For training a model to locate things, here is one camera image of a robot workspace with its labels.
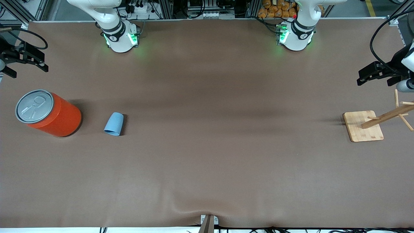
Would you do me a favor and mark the light blue plastic cup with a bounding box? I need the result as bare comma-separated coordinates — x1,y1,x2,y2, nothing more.
103,112,124,136

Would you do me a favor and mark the brown table cover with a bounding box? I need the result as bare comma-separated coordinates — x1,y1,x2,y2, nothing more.
0,18,414,228

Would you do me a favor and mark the orange can with grey lid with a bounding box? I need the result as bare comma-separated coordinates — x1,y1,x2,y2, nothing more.
15,89,82,138

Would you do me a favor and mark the bag of orange snacks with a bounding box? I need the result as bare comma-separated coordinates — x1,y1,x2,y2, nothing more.
258,0,324,19

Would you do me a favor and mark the aluminium frame profile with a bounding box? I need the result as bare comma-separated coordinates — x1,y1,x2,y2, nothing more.
388,0,414,26
0,0,49,26

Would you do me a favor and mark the grey metal camera bracket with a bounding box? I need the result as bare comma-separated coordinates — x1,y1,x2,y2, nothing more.
201,214,219,233

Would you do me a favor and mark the white power strip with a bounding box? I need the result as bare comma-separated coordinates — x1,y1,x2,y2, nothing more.
126,0,154,13

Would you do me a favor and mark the wooden cup stand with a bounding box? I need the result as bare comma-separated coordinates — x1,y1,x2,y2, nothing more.
343,89,414,143

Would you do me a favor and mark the white terminal block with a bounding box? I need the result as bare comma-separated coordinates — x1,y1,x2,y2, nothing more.
200,11,235,19

